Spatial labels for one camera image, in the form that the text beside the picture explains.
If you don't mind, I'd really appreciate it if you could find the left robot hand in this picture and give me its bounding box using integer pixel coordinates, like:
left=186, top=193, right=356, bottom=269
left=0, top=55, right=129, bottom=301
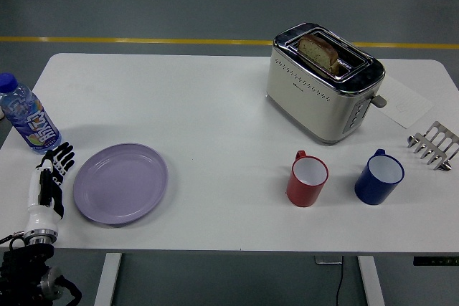
left=24, top=142, right=76, bottom=234

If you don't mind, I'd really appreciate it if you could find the purple round plate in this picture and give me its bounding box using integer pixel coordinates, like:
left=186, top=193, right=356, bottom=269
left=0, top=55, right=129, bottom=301
left=72, top=143, right=169, bottom=227

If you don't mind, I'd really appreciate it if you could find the white table leg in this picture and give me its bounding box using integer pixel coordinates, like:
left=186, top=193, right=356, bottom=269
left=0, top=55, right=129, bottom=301
left=357, top=255, right=387, bottom=306
left=93, top=252, right=123, bottom=306

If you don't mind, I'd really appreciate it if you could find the blue-capped drink bottle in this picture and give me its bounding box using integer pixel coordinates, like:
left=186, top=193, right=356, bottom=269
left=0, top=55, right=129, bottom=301
left=0, top=72, right=62, bottom=155

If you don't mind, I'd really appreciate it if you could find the red mug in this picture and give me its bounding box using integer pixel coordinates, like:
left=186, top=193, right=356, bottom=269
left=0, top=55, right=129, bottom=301
left=285, top=150, right=329, bottom=209

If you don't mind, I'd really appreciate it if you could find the cream and chrome toaster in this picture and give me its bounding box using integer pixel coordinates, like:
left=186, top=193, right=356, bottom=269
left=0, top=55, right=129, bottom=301
left=265, top=21, right=388, bottom=147

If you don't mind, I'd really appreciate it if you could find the large brown bread slice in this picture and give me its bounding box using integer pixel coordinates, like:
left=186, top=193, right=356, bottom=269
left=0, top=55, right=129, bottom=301
left=298, top=34, right=340, bottom=67

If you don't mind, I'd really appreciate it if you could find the blue mug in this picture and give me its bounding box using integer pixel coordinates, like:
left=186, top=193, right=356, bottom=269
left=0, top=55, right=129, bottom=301
left=354, top=148, right=405, bottom=206

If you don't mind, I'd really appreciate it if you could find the white paper sheet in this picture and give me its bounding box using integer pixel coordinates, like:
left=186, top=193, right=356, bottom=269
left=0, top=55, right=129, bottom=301
left=376, top=77, right=435, bottom=130

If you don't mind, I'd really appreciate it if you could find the black table control panel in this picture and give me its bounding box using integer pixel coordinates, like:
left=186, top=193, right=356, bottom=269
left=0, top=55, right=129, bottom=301
left=412, top=255, right=459, bottom=267

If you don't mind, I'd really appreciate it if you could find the silver metal toast rack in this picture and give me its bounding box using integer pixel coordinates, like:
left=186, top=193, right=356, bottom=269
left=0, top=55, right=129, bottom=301
left=407, top=120, right=459, bottom=171

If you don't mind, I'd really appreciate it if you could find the grey bracket under table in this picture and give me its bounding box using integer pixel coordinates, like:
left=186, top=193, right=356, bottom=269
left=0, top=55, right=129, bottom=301
left=314, top=255, right=344, bottom=266

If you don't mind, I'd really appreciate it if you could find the black cable under table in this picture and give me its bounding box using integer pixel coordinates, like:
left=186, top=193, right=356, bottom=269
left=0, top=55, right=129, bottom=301
left=335, top=256, right=345, bottom=306

